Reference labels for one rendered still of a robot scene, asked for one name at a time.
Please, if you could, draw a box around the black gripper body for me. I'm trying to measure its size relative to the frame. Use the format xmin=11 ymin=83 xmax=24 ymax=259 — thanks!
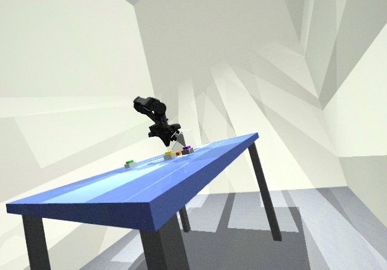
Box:
xmin=148 ymin=116 xmax=181 ymax=137

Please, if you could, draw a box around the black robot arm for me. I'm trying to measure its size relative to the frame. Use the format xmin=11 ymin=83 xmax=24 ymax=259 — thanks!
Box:
xmin=133 ymin=96 xmax=180 ymax=141

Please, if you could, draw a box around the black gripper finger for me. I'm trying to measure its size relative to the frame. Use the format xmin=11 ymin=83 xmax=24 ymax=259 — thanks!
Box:
xmin=156 ymin=134 xmax=167 ymax=147
xmin=163 ymin=131 xmax=173 ymax=147

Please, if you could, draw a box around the yellow button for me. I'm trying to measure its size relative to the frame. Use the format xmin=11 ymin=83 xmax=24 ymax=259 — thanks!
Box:
xmin=163 ymin=151 xmax=177 ymax=160

